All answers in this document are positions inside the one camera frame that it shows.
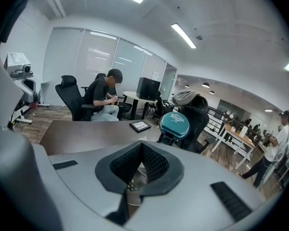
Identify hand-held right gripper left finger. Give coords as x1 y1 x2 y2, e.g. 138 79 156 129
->
33 141 143 226

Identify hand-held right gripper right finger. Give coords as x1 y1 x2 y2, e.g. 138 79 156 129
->
125 141 267 231

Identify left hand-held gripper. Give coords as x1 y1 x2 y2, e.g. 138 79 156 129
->
4 52 39 110

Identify white desk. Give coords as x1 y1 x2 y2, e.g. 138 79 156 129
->
8 80 50 129

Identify dark brown table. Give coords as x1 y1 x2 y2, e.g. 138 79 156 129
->
39 119 166 157

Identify white window blinds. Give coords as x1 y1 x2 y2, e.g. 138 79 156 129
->
46 27 168 105

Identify light wooden desk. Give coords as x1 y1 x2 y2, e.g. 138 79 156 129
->
211 123 264 170

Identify round light wooden table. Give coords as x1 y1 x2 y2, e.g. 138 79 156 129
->
123 91 158 120

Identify grey jacket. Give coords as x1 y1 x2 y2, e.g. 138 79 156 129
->
172 90 199 106

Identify black box appliance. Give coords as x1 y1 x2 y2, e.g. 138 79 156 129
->
136 77 161 100

